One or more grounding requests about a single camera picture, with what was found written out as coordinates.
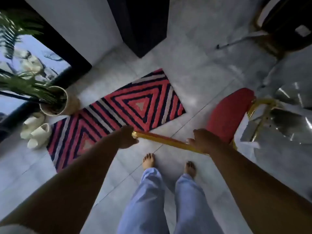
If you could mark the person's right hand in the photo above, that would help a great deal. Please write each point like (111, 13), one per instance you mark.
(207, 142)

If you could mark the person's left hand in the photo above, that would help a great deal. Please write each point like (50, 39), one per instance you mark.
(125, 138)

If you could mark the person's left forearm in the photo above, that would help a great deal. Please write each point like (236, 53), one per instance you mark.
(73, 187)

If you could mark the person's right forearm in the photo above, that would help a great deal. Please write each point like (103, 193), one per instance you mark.
(256, 192)

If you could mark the person's right foot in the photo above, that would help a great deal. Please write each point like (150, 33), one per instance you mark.
(190, 169)

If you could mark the person's foot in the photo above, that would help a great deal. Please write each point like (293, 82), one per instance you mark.
(190, 169)
(148, 161)

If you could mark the person's left foot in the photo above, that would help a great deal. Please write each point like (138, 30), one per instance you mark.
(148, 161)

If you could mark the red navy striped rug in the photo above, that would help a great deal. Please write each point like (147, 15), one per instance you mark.
(136, 104)

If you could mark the beige woven plant pot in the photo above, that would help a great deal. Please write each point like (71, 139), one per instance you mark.
(70, 104)

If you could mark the round table white tablecloth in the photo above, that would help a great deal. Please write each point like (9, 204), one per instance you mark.
(292, 124)

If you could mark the green palm plant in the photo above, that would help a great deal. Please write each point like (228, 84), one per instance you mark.
(22, 85)

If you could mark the black framed glass door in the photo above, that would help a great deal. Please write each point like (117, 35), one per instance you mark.
(36, 51)

